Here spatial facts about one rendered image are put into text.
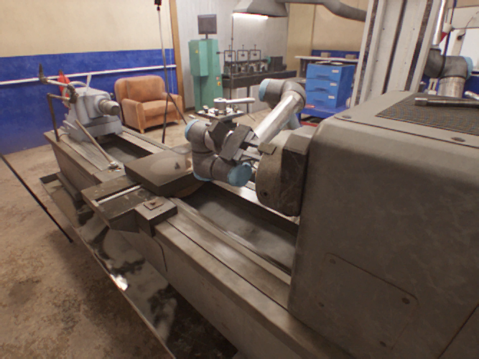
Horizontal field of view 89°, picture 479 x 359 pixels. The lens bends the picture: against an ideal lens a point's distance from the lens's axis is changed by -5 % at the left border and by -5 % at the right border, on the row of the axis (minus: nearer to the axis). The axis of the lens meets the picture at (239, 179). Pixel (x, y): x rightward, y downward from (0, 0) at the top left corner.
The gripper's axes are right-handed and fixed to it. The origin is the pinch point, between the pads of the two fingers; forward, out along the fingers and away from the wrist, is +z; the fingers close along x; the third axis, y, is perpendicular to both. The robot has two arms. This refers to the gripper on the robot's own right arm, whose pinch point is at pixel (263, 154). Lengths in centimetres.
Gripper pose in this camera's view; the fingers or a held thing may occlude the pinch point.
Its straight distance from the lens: 76.7
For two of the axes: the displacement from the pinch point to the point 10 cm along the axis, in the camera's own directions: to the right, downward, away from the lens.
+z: 7.3, 3.2, -6.0
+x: -5.1, 8.4, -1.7
